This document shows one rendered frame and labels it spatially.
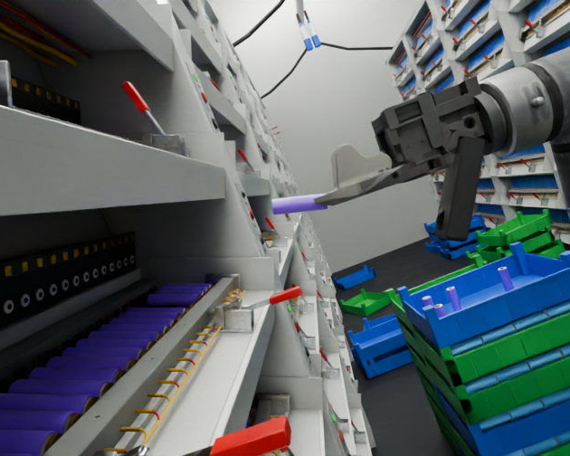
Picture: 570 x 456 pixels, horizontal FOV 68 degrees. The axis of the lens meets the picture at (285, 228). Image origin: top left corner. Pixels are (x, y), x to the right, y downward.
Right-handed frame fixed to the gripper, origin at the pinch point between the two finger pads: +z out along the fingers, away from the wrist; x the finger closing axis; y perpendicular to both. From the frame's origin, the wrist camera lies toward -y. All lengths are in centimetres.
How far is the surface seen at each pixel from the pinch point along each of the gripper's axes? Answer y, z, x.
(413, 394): -83, -12, -105
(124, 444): -7.4, 17.3, 26.3
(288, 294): -7.3, 7.6, 5.0
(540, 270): -33, -41, -44
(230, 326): -8.3, 14.5, 5.1
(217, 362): -8.9, 14.7, 13.2
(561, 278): -30, -38, -30
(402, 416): -83, -5, -94
